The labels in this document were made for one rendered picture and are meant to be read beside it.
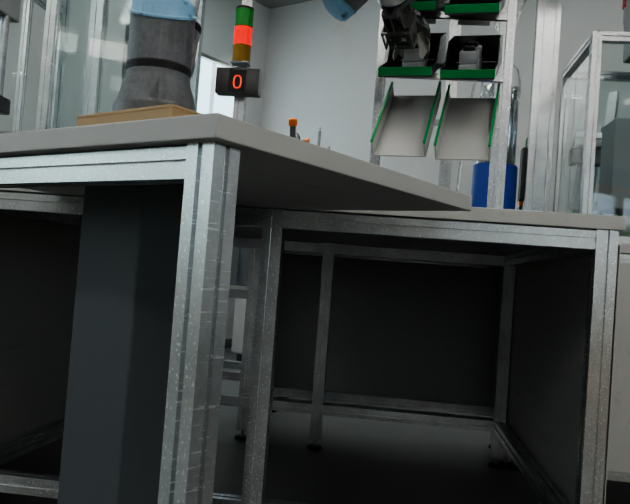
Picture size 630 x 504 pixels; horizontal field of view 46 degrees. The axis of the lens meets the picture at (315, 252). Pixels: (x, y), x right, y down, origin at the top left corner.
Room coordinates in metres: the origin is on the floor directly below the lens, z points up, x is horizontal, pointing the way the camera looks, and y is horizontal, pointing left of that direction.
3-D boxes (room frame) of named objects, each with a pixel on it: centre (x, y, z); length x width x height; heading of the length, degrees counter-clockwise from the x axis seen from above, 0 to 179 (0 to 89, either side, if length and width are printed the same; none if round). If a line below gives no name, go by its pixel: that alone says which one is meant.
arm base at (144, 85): (1.33, 0.31, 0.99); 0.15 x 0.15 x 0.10
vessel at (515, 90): (2.61, -0.62, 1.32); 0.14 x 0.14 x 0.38
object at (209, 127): (1.37, 0.28, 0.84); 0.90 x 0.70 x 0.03; 54
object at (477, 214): (2.33, 0.02, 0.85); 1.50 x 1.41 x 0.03; 83
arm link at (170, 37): (1.34, 0.31, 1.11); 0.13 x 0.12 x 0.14; 8
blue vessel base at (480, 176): (2.61, -0.62, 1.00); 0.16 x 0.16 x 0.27
